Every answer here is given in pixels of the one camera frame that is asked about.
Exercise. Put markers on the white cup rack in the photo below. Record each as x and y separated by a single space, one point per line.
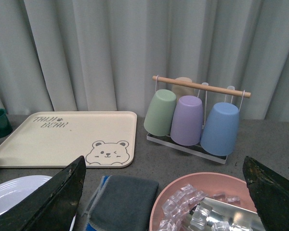
195 149

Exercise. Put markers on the white ridged plate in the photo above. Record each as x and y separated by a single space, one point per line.
14 191

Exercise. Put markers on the clear ice cube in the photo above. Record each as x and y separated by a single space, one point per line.
232 199
170 208
199 217

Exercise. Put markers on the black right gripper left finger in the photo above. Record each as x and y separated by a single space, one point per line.
52 206

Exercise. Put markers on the blue plastic cup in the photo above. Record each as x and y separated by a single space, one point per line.
220 131

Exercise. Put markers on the grey blue folded cloth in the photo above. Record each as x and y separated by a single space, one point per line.
121 203

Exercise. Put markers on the cream bear serving tray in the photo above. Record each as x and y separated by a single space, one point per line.
55 139

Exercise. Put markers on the green plastic cup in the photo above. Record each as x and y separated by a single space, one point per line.
158 119

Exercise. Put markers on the pink bowl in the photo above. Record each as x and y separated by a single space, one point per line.
209 182

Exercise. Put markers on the metal ice scoop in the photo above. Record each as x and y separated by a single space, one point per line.
225 217

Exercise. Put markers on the purple plastic cup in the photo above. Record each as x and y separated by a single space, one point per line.
187 121

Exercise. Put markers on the beige plastic cup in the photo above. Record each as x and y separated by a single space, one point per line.
182 90

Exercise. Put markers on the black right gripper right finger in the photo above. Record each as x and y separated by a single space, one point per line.
270 193

